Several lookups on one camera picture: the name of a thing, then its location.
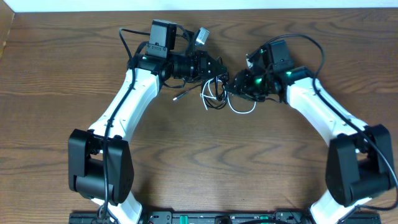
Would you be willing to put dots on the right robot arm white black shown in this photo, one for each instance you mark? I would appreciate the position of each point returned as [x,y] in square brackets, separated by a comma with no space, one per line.
[360,163]

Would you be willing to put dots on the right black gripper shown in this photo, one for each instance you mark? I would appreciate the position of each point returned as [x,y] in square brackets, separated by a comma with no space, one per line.
[242,89]

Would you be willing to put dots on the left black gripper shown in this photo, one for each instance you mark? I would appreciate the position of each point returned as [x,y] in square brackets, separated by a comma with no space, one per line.
[204,66]

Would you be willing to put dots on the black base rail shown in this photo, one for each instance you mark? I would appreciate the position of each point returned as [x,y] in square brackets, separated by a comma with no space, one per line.
[213,218]

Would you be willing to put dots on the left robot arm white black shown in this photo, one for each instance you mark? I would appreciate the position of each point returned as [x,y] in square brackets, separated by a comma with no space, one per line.
[100,167]

